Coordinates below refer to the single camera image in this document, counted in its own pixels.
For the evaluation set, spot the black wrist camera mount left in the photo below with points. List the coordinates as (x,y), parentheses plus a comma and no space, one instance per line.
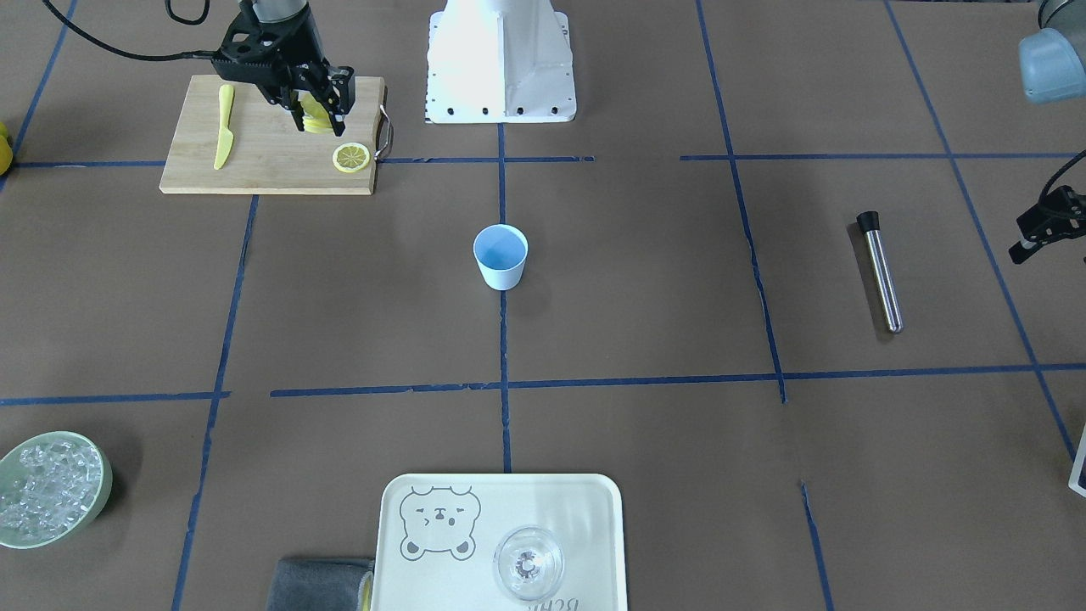
(1057,216)

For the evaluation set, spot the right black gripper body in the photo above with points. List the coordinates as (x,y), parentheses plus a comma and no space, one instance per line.
(299,53)

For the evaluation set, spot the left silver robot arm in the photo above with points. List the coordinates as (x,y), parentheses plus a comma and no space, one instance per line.
(1052,60)

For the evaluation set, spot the yellow plastic knife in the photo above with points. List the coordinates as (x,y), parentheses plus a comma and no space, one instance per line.
(224,137)

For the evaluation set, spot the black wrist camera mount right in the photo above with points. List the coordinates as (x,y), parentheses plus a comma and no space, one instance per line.
(252,51)

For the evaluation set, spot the light blue cup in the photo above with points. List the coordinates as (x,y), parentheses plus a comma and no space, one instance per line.
(501,251)

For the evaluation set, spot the cream serving tray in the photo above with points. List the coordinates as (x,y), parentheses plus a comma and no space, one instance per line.
(437,535)

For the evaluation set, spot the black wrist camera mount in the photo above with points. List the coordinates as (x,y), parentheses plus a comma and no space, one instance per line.
(252,51)
(1057,216)

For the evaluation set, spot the clear wine glass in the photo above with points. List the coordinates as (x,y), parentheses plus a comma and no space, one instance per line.
(529,564)

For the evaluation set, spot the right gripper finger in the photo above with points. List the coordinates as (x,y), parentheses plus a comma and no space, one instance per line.
(298,101)
(338,96)

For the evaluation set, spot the steel muddler black tip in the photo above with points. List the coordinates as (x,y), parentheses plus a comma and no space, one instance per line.
(870,227)

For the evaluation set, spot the yellow lemon slice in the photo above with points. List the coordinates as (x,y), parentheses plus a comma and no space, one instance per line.
(315,118)

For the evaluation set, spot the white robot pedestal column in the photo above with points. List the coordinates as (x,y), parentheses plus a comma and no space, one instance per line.
(499,62)

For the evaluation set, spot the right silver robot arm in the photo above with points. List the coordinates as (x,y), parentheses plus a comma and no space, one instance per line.
(289,44)

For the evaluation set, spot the green bowl of ice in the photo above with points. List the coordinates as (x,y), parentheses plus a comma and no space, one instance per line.
(52,486)

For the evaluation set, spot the dark grey folded cloth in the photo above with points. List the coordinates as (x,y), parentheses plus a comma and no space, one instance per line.
(321,584)

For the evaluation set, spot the bamboo cutting board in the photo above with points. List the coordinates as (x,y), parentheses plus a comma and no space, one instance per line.
(269,155)

